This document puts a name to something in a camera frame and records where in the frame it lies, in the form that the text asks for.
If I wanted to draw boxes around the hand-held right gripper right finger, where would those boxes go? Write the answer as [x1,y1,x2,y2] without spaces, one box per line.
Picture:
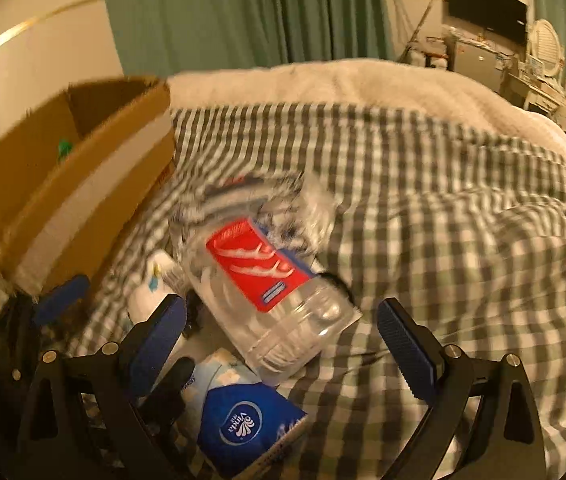
[377,297,548,480]

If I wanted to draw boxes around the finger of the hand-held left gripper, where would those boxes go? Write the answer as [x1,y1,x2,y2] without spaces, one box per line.
[0,274,91,391]

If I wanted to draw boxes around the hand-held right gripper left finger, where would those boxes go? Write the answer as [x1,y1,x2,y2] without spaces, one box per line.
[15,294,196,480]

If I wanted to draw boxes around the white toothpaste tube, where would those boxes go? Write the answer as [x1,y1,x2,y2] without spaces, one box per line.
[127,251,188,361]

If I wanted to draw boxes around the brown cardboard box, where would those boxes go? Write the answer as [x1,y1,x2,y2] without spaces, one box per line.
[0,76,178,296]

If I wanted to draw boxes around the clear bottle red label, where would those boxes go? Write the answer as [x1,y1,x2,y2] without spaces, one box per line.
[183,217,362,386]

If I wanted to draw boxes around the light blue tissue pack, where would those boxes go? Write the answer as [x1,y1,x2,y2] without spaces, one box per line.
[183,350,258,411]

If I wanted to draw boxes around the green checked blanket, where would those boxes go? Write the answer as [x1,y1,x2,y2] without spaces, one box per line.
[0,102,566,480]

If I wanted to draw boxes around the white fluffy blanket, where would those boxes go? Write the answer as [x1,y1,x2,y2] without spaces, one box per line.
[168,60,566,161]

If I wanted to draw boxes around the white dressing table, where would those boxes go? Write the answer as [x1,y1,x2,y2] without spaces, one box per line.
[503,67,566,116]

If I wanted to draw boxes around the white suitcase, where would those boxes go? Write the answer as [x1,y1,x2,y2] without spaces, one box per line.
[408,40,448,71]

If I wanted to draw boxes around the silver fridge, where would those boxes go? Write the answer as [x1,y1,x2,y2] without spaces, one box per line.
[445,27,508,93]

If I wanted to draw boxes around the leaning broom stick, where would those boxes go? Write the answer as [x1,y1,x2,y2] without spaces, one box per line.
[403,0,436,61]

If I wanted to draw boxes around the white oval mirror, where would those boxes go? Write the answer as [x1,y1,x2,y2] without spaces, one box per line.
[527,19,564,78]

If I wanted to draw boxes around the black wall television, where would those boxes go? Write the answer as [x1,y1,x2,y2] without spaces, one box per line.
[447,0,528,46]

